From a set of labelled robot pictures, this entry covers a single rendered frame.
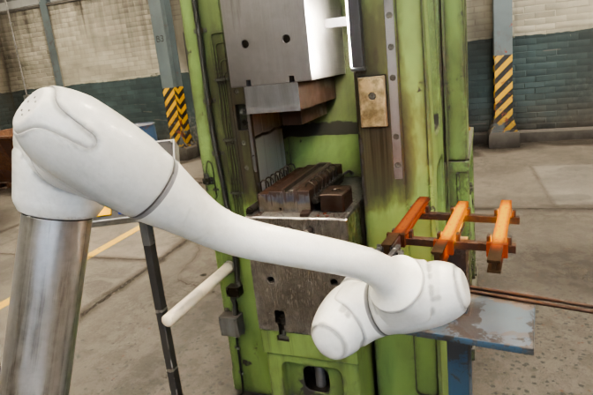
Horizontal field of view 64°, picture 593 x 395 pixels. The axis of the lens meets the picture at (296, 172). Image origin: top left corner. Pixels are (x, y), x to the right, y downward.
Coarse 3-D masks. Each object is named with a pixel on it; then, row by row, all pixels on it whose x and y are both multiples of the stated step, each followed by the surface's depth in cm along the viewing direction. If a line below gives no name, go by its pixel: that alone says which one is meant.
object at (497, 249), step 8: (504, 200) 143; (504, 208) 136; (504, 216) 130; (496, 224) 125; (504, 224) 124; (496, 232) 120; (504, 232) 119; (496, 240) 115; (504, 240) 114; (488, 248) 112; (496, 248) 109; (504, 248) 111; (488, 256) 106; (496, 256) 105; (504, 256) 111; (488, 264) 107; (496, 264) 105; (496, 272) 104
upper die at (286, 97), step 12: (276, 84) 160; (288, 84) 158; (300, 84) 159; (312, 84) 171; (324, 84) 183; (252, 96) 164; (264, 96) 163; (276, 96) 161; (288, 96) 160; (300, 96) 159; (312, 96) 171; (324, 96) 183; (252, 108) 165; (264, 108) 164; (276, 108) 162; (288, 108) 161; (300, 108) 159
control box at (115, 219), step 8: (160, 144) 176; (168, 144) 176; (176, 144) 181; (168, 152) 175; (176, 152) 179; (104, 216) 168; (112, 216) 168; (120, 216) 168; (96, 224) 171; (104, 224) 172; (112, 224) 174
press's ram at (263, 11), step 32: (224, 0) 159; (256, 0) 155; (288, 0) 152; (320, 0) 165; (224, 32) 162; (256, 32) 158; (288, 32) 154; (320, 32) 164; (256, 64) 161; (288, 64) 157; (320, 64) 164
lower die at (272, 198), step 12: (300, 168) 207; (324, 168) 197; (288, 180) 185; (312, 180) 180; (324, 180) 181; (264, 192) 174; (276, 192) 170; (300, 192) 167; (312, 192) 169; (264, 204) 173; (276, 204) 171; (288, 204) 170; (300, 204) 168; (312, 204) 169
